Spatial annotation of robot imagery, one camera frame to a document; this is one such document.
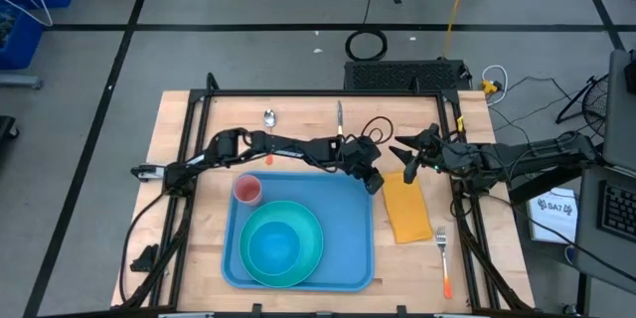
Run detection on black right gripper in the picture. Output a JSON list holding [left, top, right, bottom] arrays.
[[389, 123, 458, 185]]

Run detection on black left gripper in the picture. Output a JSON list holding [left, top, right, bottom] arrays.
[[342, 134, 386, 196]]

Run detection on yellow cloth napkin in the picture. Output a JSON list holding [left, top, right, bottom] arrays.
[[381, 171, 434, 244]]

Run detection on green plastic plate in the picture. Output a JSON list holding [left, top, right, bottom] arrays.
[[238, 200, 325, 289]]

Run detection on blue plastic bowl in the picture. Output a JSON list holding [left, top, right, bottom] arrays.
[[247, 221, 302, 277]]

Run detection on metal spoon orange handle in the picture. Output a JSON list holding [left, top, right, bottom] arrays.
[[262, 108, 278, 166]]

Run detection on metal fork orange handle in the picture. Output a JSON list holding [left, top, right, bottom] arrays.
[[435, 226, 454, 300]]

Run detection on pink plastic cup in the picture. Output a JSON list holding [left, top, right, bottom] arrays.
[[233, 174, 263, 207]]

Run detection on blue plastic tray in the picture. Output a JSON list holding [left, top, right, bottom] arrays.
[[221, 171, 375, 293]]

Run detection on black ventilated computer case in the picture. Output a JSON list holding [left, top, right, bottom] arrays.
[[343, 59, 471, 91]]

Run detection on white printed paper sheet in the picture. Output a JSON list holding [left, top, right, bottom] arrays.
[[527, 187, 580, 244]]

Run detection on grey desk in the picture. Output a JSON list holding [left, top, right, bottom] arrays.
[[575, 166, 636, 294]]

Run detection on grey laptop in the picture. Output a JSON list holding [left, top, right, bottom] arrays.
[[603, 49, 636, 173]]

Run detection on black keyboard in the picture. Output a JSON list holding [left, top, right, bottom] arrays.
[[598, 181, 636, 244]]

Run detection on black plastic clamp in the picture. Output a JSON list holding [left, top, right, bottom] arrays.
[[129, 243, 160, 273]]

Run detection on grey metal bar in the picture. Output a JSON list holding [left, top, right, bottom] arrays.
[[0, 73, 44, 90]]

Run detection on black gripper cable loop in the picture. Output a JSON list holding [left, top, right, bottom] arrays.
[[360, 115, 395, 146]]

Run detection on white cable yellow plug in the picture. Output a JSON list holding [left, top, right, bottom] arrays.
[[480, 64, 509, 106]]

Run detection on black aluminium table frame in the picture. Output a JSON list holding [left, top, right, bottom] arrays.
[[118, 73, 536, 318]]

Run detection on coiled black cable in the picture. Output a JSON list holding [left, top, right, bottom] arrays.
[[345, 0, 389, 63]]

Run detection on yellow hanging cable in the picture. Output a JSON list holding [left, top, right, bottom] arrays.
[[443, 0, 474, 59]]

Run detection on black wire mesh basket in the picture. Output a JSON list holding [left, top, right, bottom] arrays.
[[580, 73, 610, 138]]

